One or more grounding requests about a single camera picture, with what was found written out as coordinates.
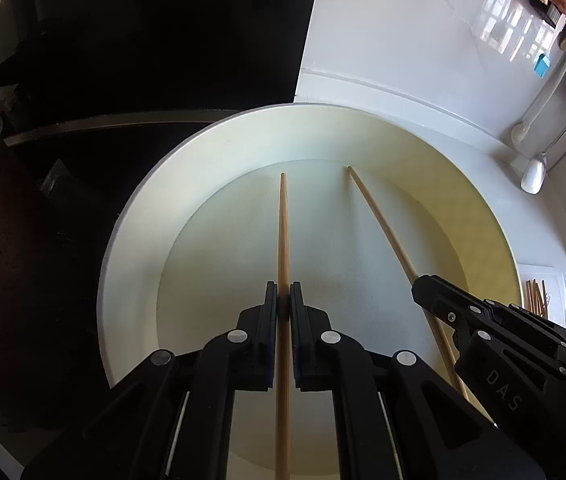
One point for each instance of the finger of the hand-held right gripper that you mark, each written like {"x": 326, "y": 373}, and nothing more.
{"x": 443, "y": 300}
{"x": 503, "y": 390}

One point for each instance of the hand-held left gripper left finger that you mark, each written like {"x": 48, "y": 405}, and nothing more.
{"x": 271, "y": 320}

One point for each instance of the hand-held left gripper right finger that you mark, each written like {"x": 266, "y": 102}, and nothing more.
{"x": 297, "y": 320}

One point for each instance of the white plastic basin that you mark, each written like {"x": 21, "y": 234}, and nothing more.
{"x": 213, "y": 210}

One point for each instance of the white cutting board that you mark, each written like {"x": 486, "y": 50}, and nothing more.
{"x": 560, "y": 285}

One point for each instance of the metal spatula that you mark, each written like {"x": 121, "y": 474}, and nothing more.
{"x": 533, "y": 175}

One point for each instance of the white bottle brush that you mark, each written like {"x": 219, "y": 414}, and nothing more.
{"x": 518, "y": 132}

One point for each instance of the black stove top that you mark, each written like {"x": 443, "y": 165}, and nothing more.
{"x": 113, "y": 60}

